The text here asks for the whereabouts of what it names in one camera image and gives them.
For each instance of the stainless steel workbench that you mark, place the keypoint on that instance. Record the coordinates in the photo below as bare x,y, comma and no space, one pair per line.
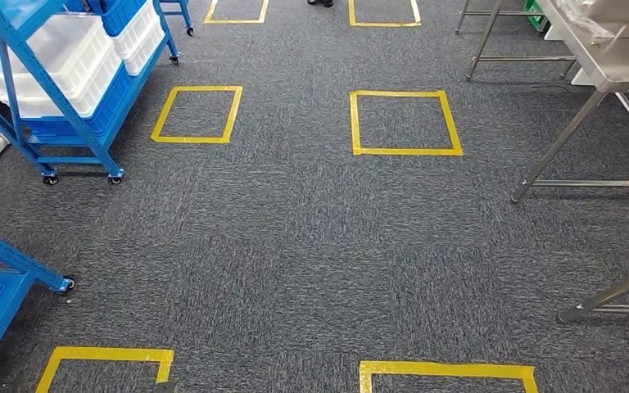
607,295

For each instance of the blue steel shelf rack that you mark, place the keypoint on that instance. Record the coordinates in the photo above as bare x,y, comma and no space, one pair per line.
0,249

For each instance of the person's foot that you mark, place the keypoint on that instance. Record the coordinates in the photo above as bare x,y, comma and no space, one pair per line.
320,2

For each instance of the blue rack with casters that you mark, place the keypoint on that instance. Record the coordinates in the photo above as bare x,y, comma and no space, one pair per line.
52,87
185,15

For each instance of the white plastic bin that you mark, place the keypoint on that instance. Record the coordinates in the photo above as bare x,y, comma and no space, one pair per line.
76,43
141,46

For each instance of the stainless steel table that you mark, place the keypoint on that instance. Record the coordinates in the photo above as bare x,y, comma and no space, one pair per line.
607,65
485,38

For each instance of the yellow tape floor square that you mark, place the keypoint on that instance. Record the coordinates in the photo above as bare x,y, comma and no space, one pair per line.
108,354

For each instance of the green plastic crate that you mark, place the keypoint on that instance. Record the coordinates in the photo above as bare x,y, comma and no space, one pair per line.
534,11

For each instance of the white partition board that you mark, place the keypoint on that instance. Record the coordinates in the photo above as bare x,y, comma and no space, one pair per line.
586,78

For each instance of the clear plastic film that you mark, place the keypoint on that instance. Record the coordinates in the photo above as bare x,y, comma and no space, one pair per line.
580,16

